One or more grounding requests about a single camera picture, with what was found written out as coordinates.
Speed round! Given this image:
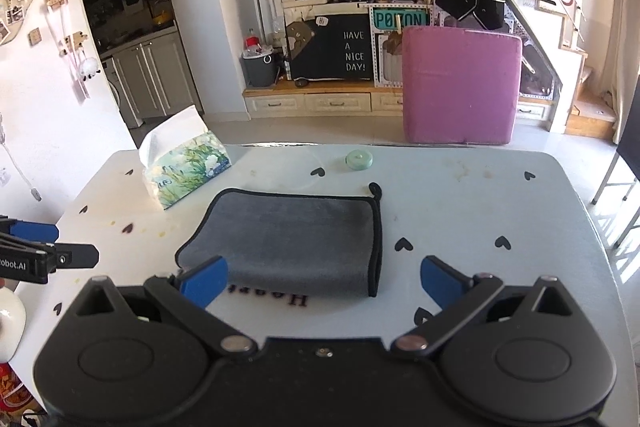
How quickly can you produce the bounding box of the white folding chair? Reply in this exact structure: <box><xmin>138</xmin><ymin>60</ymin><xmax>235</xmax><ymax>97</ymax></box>
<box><xmin>591</xmin><ymin>127</ymin><xmax>640</xmax><ymax>253</ymax></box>

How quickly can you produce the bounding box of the grey trash bin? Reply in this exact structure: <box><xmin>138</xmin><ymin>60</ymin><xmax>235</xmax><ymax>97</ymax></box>
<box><xmin>242</xmin><ymin>52</ymin><xmax>279</xmax><ymax>88</ymax></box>

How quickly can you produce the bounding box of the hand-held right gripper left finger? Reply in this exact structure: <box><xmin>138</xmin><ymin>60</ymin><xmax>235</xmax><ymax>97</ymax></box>
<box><xmin>75</xmin><ymin>255</ymin><xmax>258</xmax><ymax>356</ymax></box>

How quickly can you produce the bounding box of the white staircase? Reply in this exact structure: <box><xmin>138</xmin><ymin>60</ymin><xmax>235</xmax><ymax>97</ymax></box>
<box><xmin>505</xmin><ymin>0</ymin><xmax>621</xmax><ymax>142</ymax></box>

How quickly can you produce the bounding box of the grey towel with black trim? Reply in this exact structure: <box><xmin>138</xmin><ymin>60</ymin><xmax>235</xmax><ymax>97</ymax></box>
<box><xmin>175</xmin><ymin>183</ymin><xmax>385</xmax><ymax>299</ymax></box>

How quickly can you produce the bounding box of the toy sheep wall hanging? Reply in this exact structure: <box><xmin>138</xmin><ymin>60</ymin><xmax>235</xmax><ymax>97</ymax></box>
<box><xmin>80</xmin><ymin>57</ymin><xmax>102</xmax><ymax>82</ymax></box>

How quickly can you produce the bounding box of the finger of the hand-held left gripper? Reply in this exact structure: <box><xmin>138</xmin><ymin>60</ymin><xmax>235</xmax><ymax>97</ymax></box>
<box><xmin>0</xmin><ymin>216</ymin><xmax>60</xmax><ymax>245</ymax></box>
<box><xmin>47</xmin><ymin>243</ymin><xmax>100</xmax><ymax>275</ymax></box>

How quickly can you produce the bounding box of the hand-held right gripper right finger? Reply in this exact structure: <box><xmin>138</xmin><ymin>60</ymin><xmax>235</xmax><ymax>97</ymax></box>
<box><xmin>391</xmin><ymin>256</ymin><xmax>576</xmax><ymax>355</ymax></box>

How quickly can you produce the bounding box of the grey kitchen cabinet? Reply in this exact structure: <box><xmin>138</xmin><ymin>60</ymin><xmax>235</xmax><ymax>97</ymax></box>
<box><xmin>110</xmin><ymin>32</ymin><xmax>203</xmax><ymax>120</ymax></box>

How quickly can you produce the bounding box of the red snack packet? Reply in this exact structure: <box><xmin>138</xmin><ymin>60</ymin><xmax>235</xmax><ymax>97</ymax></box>
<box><xmin>0</xmin><ymin>363</ymin><xmax>36</xmax><ymax>414</ymax></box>

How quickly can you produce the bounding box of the floral tissue pack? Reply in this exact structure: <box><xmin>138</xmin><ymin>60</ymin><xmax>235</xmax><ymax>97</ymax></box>
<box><xmin>138</xmin><ymin>105</ymin><xmax>232</xmax><ymax>210</ymax></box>

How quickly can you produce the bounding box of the white wall cable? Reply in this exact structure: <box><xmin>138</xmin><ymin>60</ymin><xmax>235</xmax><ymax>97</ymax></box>
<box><xmin>0</xmin><ymin>117</ymin><xmax>42</xmax><ymax>202</ymax></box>

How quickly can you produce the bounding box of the teal sign plate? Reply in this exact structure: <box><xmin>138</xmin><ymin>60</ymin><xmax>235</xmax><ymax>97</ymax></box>
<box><xmin>369</xmin><ymin>9</ymin><xmax>431</xmax><ymax>29</ymax></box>

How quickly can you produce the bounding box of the black cabinet with white lettering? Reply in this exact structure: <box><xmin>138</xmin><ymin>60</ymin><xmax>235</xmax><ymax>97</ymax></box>
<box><xmin>285</xmin><ymin>13</ymin><xmax>375</xmax><ymax>82</ymax></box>

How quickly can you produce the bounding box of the white rounded jar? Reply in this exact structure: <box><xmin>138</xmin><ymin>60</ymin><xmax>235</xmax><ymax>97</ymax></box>
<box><xmin>0</xmin><ymin>289</ymin><xmax>27</xmax><ymax>364</ymax></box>

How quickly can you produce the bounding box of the wooden platform with drawers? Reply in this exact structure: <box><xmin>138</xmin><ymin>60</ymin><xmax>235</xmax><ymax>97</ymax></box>
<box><xmin>243</xmin><ymin>88</ymin><xmax>406</xmax><ymax>116</ymax></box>

